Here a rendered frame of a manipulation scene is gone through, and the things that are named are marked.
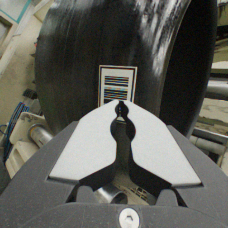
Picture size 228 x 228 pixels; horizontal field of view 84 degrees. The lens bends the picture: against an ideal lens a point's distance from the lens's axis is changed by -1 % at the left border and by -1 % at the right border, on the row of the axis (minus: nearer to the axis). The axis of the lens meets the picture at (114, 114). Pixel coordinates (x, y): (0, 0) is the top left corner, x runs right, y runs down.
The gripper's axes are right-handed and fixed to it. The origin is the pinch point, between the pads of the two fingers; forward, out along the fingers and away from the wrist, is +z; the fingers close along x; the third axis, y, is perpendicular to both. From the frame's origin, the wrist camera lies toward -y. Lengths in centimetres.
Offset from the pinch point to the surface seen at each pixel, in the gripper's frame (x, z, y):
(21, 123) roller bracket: -27.0, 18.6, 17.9
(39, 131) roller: -21.7, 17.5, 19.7
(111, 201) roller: -0.4, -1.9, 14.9
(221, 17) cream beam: 45, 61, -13
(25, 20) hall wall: -516, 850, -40
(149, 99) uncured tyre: 3.8, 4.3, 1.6
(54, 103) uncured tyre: -10.6, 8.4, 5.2
